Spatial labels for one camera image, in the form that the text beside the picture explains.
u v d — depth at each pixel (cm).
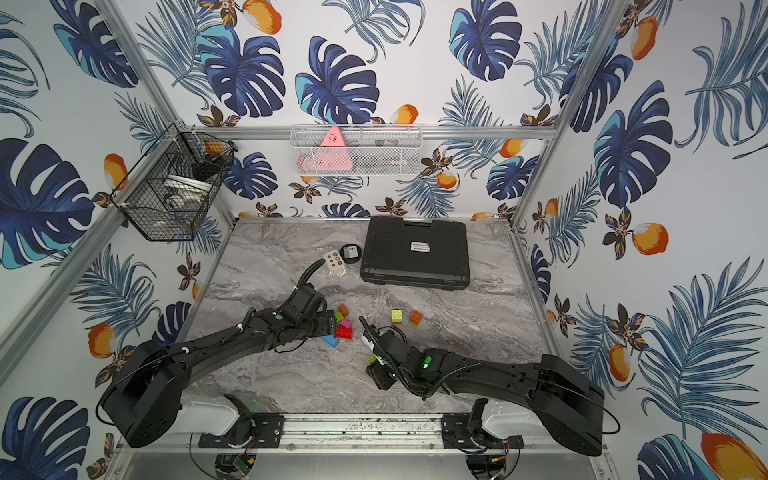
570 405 42
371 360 73
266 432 75
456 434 73
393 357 61
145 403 42
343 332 91
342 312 93
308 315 69
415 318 92
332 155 90
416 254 103
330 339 87
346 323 91
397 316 92
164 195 89
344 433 76
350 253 109
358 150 93
